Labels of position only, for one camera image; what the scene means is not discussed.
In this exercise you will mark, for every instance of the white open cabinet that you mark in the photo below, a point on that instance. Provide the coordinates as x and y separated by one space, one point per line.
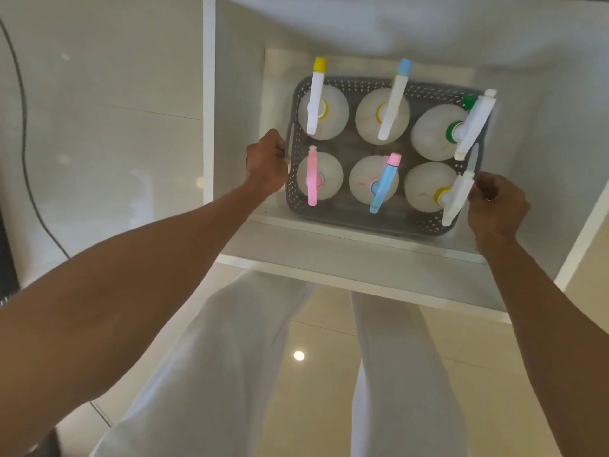
361 268

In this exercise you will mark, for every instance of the person's left hand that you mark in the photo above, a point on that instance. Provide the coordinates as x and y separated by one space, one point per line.
264 166

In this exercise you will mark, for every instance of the person's right forearm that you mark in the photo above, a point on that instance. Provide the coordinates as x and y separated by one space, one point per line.
556 337

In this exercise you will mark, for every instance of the person's left thumb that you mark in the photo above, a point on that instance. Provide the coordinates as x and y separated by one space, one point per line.
278 140

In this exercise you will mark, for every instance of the person's left forearm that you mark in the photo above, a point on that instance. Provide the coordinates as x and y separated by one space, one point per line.
119 299

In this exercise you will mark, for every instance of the grey perforated plastic basket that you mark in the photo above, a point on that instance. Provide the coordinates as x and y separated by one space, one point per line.
342 219

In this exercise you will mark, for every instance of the white trousers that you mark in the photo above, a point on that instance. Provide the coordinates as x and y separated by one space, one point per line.
228 375

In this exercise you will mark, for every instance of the person's right thumb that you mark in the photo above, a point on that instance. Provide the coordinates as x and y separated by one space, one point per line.
490 177

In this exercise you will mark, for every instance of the dark grey object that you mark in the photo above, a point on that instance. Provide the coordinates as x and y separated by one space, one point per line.
7 261

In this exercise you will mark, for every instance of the person's right hand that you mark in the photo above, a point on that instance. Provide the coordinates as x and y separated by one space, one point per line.
502 211

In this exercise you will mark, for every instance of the group of white spray bottles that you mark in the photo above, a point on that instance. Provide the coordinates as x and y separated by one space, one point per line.
328 119

